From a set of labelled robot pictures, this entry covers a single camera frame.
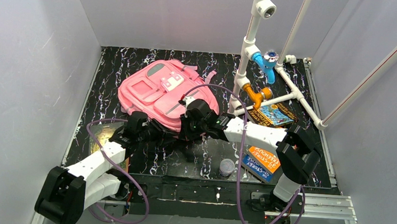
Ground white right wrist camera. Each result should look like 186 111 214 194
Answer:
178 91 197 108

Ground pink student backpack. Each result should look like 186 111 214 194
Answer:
117 59 217 132

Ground orange 39-storey treehouse book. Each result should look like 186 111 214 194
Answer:
247 146 281 174

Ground white wall conduit pipe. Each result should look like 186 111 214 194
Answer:
319 46 397 128

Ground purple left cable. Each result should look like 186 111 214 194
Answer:
79 116 157 224

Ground purple cable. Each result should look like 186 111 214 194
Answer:
171 82 314 224
79 116 157 224

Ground aluminium frame rail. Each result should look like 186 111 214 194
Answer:
28 172 368 224

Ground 169-storey treehouse book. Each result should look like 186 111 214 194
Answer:
248 102 298 128

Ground orange pipe fitting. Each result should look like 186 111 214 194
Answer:
242 83 273 110

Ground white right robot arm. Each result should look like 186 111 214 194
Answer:
179 97 323 202

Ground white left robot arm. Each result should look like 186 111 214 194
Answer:
34 111 164 224

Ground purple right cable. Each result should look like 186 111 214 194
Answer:
171 82 314 224

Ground blue 91-storey treehouse book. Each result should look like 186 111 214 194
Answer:
241 155 273 184

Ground blue pipe valve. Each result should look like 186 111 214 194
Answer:
251 51 279 85

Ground white PVC pipe frame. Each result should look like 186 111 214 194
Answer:
228 0 325 131

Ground green gold book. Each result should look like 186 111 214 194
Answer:
89 122 123 154

